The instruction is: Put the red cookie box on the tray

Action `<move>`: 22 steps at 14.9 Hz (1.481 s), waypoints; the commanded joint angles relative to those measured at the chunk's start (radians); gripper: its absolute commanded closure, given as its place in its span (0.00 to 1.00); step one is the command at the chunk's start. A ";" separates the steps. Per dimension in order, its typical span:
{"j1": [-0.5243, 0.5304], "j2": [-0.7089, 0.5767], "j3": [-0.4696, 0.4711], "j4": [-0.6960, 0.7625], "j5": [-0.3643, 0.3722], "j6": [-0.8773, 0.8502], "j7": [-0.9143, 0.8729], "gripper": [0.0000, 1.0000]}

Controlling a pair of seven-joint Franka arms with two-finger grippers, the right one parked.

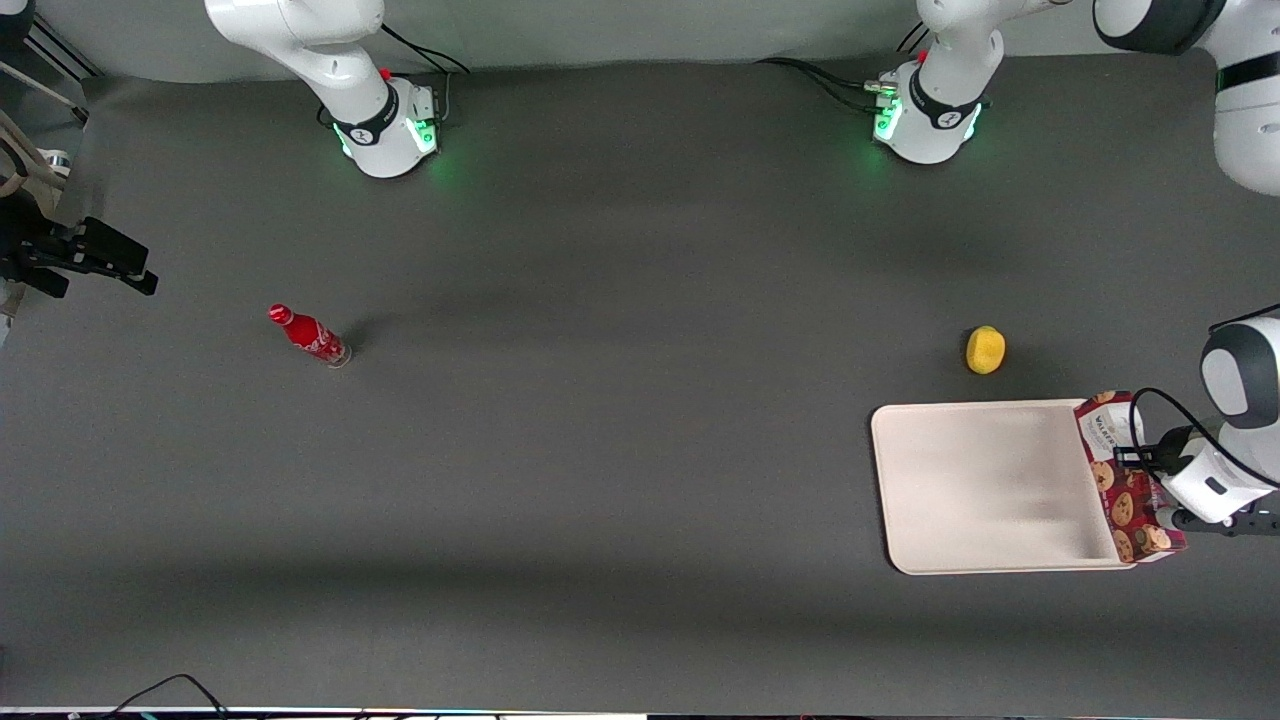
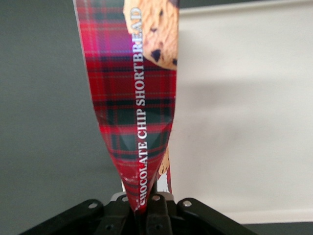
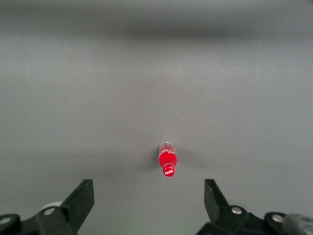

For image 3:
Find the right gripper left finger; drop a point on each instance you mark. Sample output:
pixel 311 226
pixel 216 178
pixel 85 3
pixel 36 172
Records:
pixel 73 208

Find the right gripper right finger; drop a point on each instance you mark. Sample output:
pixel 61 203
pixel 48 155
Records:
pixel 220 210

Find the red cola bottle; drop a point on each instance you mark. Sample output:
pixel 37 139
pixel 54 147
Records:
pixel 167 159

